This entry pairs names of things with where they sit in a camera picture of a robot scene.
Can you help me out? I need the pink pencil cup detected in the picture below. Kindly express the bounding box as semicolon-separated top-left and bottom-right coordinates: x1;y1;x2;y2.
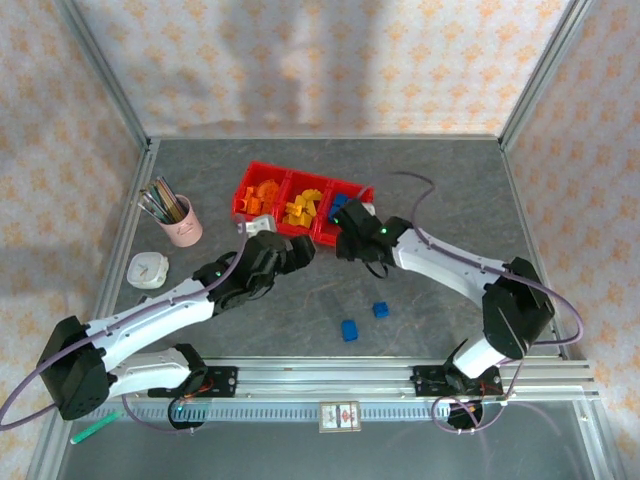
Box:
158;194;204;248

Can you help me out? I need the coloured pencil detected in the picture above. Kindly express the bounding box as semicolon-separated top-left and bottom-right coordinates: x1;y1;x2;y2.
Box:
141;188;171;224
157;176;182;219
138;200;167;222
148;183;176;221

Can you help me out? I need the small framed card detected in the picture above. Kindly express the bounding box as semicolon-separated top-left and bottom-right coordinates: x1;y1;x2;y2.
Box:
318;400;362;432

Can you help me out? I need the orange patterned fabric backdrop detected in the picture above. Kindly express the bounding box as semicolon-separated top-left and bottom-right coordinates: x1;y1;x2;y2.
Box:
0;0;640;480

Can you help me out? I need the green marker pen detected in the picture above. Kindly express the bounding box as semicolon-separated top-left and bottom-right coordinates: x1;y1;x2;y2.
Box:
70;410;120;445

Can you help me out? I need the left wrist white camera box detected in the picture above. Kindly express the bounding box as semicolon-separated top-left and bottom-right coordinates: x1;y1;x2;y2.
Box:
243;214;278;237

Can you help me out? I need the aluminium table end rail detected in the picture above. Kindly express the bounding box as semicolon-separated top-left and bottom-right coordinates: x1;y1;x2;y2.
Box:
148;132;505;143

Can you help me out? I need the aluminium mounting rail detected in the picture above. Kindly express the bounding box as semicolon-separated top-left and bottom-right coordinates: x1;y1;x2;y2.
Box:
52;357;601;404

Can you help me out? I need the aluminium table side rail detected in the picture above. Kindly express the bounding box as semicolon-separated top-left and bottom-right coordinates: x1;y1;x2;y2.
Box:
499;141;571;360
97;141;161;360

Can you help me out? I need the grey slotted cable duct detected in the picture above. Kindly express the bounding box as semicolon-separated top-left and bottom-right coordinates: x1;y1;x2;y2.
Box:
74;402;454;422

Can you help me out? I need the aluminium frame post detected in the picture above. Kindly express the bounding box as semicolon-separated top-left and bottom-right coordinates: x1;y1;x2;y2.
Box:
497;0;596;151
52;0;154;151

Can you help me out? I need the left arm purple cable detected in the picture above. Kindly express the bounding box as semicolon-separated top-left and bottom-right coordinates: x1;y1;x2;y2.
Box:
0;219;251;437

